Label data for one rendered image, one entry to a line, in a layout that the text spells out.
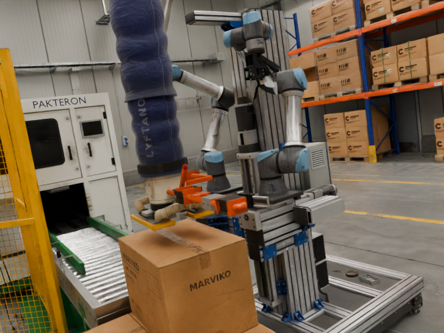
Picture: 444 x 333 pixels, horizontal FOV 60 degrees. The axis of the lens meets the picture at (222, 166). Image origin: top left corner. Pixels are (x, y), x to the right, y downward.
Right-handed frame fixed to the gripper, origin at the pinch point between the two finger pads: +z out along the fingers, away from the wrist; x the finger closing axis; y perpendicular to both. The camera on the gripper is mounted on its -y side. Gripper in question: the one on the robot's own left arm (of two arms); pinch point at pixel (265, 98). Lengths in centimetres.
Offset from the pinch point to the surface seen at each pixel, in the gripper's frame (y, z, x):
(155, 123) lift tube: 39.4, 3.7, -28.4
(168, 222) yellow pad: 44, 46, -21
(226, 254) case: 28, 61, -6
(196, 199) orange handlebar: 42, 34, 1
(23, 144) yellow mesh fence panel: 73, 3, -151
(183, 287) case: 49, 69, -8
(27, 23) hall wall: -115, -309, -956
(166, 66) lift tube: 31.0, -20.0, -26.3
